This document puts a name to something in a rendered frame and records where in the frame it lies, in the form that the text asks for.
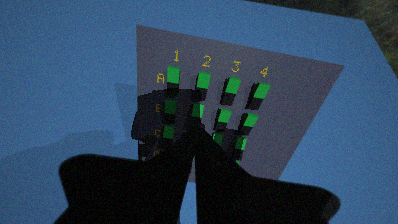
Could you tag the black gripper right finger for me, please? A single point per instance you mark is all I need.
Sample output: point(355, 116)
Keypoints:
point(224, 189)

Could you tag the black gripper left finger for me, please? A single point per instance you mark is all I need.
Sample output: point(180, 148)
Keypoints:
point(158, 183)

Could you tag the grey switch panel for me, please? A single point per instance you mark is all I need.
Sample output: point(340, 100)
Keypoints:
point(256, 104)

